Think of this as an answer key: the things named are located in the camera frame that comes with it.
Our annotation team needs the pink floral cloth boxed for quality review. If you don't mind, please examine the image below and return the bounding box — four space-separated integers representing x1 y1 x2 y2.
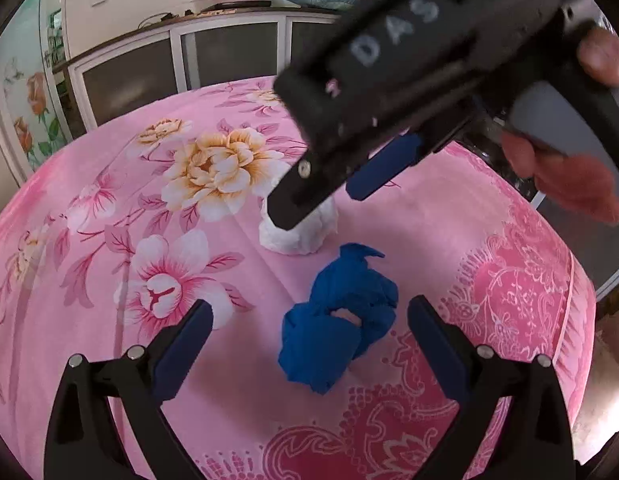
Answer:
0 75 597 480

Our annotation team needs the flat black countertop appliance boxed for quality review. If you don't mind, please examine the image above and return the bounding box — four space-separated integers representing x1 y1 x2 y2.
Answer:
201 0 273 12

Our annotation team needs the white framed kitchen cabinet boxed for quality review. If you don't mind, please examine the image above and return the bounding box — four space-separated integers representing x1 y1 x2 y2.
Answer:
50 2 350 133

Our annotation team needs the person's right hand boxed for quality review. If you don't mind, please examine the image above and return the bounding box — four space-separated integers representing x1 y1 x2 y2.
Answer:
502 26 619 226

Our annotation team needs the white tissue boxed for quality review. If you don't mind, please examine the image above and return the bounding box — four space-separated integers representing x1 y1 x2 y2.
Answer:
260 194 338 256

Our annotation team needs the blue glove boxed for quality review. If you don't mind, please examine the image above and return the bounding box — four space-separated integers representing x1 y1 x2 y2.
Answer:
278 242 399 396

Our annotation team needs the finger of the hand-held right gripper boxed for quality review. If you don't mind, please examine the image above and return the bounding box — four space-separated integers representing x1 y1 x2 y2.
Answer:
266 157 348 232
346 132 423 201

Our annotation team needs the frosted glass cabinet door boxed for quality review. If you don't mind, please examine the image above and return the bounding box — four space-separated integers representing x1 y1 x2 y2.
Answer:
180 16 290 92
72 30 183 132
290 19 343 73

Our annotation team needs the floral printed glass panel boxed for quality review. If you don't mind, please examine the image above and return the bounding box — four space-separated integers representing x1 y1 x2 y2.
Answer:
0 0 76 187

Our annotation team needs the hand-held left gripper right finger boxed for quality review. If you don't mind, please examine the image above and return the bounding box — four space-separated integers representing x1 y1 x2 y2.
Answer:
407 296 576 480

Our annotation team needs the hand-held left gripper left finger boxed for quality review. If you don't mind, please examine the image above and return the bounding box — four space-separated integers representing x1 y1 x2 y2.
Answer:
44 299 214 480

